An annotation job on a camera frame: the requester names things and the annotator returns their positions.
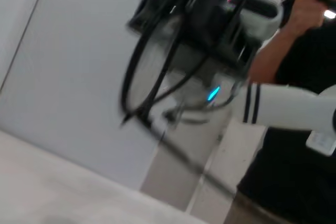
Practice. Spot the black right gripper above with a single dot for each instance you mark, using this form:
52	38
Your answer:
204	24

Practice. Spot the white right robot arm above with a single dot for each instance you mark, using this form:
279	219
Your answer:
283	106

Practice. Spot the person's forearm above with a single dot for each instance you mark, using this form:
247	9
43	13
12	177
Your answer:
273	56

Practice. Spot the person's hand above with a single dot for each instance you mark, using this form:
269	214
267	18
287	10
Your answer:
302	14

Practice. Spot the white printed label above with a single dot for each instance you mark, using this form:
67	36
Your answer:
321	142

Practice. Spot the person's black shirt torso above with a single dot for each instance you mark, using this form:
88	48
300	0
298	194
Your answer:
302	182

